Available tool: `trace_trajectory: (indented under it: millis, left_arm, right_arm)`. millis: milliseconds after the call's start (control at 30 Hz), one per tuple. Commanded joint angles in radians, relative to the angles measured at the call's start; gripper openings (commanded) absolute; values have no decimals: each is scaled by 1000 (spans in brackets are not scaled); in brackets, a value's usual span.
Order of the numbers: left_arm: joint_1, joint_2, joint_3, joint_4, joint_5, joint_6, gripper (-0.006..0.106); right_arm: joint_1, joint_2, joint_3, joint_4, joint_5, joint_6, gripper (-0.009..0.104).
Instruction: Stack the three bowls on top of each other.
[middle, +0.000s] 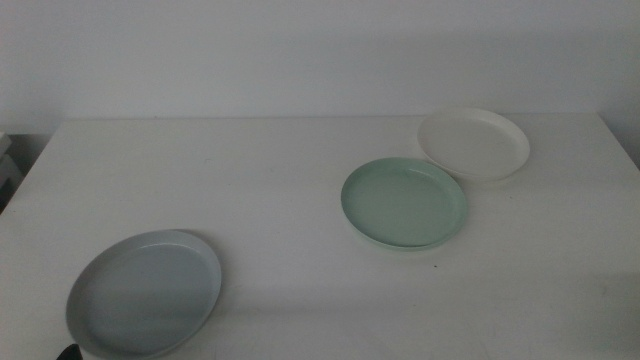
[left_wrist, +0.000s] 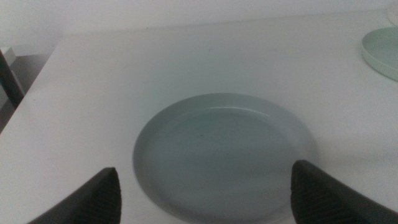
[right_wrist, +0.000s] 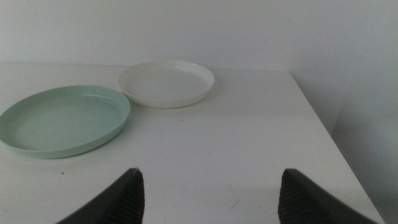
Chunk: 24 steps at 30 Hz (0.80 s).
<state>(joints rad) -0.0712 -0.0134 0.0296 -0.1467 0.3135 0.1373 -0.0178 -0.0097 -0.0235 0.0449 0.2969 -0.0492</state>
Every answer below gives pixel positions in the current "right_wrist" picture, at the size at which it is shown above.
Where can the pale green shallow bowl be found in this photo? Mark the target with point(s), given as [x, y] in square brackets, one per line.
[62, 124]

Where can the white shallow bowl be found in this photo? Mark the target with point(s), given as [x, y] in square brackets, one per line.
[164, 84]

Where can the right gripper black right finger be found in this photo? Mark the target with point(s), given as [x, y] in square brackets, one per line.
[301, 202]

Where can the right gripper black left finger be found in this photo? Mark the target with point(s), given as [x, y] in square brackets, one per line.
[124, 202]

